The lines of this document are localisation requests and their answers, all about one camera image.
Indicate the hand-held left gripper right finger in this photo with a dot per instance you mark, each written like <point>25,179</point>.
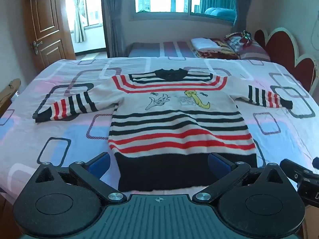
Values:
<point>219,164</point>

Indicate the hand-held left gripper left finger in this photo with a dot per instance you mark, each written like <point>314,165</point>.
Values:
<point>99,165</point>

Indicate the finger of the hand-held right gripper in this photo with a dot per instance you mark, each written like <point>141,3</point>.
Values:
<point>294,169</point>
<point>316,161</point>

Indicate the striped knitted sweater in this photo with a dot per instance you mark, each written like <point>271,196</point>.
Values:
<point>179,119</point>

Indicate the bed with patterned sheet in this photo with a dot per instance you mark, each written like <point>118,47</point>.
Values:
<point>74,134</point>

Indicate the folded red patterned blanket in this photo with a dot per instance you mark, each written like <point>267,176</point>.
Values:
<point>214,53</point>

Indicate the wooden chair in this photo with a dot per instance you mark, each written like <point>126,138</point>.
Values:
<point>8,92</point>

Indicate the dark red striped pillow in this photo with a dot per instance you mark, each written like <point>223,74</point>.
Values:
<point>256,52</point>

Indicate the red and white headboard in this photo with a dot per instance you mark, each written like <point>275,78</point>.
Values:
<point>281,47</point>

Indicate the folded white cloth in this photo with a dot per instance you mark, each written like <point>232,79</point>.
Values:
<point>205,43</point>

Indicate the plaid pillow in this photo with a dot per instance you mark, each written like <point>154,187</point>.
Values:
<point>236,41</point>

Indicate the grey curtain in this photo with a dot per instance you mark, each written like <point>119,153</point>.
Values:
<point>245,5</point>
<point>112,17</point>

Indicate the white sheer curtain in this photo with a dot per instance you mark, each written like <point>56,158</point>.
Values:
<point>79,17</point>

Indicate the teal cushion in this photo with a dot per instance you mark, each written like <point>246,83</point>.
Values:
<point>220,13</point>

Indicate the brown wooden door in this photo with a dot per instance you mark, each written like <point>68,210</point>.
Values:
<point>44,17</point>

